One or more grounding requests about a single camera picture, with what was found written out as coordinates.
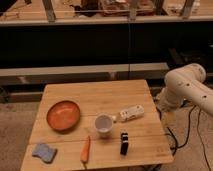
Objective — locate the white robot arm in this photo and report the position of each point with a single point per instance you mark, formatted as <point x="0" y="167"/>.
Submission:
<point x="186" y="83"/>

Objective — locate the white ceramic cup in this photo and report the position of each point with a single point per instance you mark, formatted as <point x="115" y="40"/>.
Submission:
<point x="103" y="125"/>

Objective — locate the orange bowl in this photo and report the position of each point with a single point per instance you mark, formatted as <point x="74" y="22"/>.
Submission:
<point x="63" y="115"/>

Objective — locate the wooden table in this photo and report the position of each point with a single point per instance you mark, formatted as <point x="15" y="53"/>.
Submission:
<point x="147" y="141"/>

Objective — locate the orange carrot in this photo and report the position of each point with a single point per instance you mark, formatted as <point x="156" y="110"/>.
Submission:
<point x="86" y="150"/>

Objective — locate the blue sponge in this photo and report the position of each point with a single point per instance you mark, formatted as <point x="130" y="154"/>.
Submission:
<point x="44" y="152"/>

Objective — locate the black and white block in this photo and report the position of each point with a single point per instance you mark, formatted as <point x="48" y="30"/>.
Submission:
<point x="124" y="143"/>

